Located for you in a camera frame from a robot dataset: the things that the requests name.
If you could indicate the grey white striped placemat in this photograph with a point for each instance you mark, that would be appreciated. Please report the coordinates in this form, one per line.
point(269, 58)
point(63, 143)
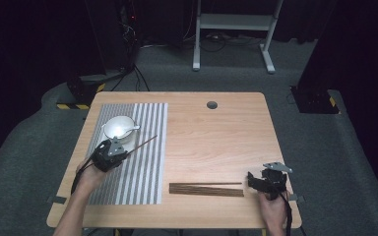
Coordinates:
point(147, 164)

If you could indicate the yellow black hazard tape strip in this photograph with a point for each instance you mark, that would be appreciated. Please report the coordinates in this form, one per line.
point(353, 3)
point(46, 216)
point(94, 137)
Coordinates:
point(74, 106)

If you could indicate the white ceramic spoon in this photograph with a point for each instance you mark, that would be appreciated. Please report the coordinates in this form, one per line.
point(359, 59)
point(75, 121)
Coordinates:
point(132, 128)

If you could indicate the person's left hand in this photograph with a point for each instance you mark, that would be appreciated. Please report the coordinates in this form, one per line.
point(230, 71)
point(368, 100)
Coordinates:
point(90, 177)

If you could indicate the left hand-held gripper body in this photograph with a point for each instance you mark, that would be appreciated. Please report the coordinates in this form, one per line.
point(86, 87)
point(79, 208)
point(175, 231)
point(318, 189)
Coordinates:
point(106, 157)

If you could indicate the pile of brown wooden chopsticks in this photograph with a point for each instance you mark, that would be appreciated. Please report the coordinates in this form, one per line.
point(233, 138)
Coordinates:
point(206, 190)

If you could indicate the black stand base yellow tape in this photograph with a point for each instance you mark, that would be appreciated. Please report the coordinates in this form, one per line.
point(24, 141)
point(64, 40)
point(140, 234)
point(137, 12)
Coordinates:
point(83, 87)
point(315, 100)

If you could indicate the person's right hand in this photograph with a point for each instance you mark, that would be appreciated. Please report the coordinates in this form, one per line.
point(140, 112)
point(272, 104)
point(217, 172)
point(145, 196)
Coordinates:
point(272, 211)

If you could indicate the single thin dark chopstick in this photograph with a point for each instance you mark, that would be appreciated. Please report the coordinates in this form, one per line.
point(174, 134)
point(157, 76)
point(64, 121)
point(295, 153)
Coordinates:
point(142, 143)

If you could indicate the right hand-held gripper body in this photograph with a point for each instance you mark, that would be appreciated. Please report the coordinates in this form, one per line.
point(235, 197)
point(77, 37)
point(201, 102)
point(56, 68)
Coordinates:
point(275, 182)

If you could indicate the white bowl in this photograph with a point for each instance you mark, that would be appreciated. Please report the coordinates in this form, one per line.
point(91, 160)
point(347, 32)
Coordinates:
point(118, 126)

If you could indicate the black equipment rack red light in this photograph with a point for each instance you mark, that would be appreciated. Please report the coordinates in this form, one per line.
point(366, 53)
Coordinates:
point(129, 29)

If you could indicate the white metal stand frame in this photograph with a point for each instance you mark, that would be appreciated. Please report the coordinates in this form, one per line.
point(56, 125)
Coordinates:
point(234, 21)

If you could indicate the grey tape piece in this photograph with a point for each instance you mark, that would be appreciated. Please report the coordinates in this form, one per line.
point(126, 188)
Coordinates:
point(299, 198)

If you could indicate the white square plate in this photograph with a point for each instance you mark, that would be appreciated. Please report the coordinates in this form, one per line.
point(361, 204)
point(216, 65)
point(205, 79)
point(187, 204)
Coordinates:
point(130, 141)

